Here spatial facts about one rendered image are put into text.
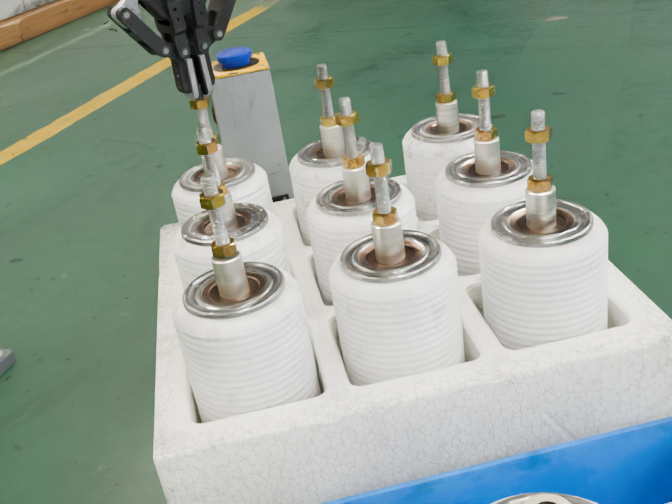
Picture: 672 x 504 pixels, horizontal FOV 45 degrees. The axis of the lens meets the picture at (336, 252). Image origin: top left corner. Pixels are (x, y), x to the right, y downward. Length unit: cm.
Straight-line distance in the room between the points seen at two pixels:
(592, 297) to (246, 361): 26
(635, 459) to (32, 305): 86
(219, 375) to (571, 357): 25
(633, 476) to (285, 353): 28
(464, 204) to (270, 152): 32
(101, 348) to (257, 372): 52
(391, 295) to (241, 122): 42
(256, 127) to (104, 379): 35
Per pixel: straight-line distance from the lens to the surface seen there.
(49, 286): 128
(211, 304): 59
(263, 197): 80
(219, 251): 58
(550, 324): 63
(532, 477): 64
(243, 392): 59
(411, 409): 59
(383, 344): 60
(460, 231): 72
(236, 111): 94
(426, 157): 81
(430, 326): 59
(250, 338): 57
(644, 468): 68
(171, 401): 63
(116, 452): 91
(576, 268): 61
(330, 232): 69
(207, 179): 56
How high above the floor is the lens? 54
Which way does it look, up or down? 27 degrees down
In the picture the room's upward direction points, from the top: 10 degrees counter-clockwise
